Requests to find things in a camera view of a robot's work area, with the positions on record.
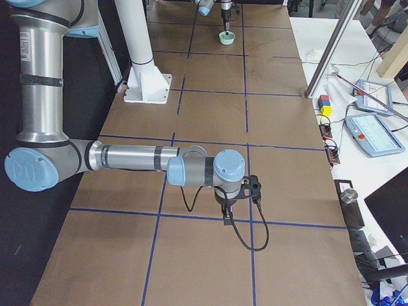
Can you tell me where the silver metal cylinder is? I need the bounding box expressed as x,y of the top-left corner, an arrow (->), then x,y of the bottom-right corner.
340,188 -> 358,204

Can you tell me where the black plate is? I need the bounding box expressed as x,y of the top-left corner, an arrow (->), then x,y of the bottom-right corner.
334,179 -> 365,230

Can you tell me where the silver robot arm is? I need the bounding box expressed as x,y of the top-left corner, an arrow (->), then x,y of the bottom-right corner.
4,1 -> 245,224
192,0 -> 234,35

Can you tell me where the crumpled white tissue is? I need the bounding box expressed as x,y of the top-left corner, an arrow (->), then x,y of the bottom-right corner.
303,48 -> 324,63

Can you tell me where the blue cube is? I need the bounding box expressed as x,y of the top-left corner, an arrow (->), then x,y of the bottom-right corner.
317,99 -> 331,109

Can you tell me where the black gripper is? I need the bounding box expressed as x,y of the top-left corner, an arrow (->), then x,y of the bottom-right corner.
214,187 -> 238,226
221,0 -> 232,35

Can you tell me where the red cube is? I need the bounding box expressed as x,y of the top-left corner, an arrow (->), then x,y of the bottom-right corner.
317,95 -> 330,105

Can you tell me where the mint green bowl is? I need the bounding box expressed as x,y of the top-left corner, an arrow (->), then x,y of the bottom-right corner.
219,31 -> 236,45

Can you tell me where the near teach pendant tablet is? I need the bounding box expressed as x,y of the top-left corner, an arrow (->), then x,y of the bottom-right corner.
345,113 -> 405,157

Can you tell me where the metal grabber tool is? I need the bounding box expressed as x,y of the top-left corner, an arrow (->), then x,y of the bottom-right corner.
332,71 -> 407,122

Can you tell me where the far teach pendant tablet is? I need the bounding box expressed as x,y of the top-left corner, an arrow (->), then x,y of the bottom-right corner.
353,80 -> 393,116

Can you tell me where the teach pendant tablet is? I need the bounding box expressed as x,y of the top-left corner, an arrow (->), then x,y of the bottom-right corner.
353,80 -> 393,116
345,113 -> 405,157

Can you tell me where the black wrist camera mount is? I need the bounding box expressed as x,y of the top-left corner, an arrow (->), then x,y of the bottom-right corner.
237,175 -> 261,205

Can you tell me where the yellow cube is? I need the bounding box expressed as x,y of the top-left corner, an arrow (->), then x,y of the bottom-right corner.
319,105 -> 332,117

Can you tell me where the black orange connector block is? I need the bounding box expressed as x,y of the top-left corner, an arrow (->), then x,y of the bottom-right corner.
319,124 -> 333,140

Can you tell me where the white pedestal column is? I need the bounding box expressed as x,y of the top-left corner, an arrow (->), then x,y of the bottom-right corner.
115,0 -> 172,105

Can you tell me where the aluminium frame post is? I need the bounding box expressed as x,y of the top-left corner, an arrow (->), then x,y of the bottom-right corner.
305,0 -> 363,98

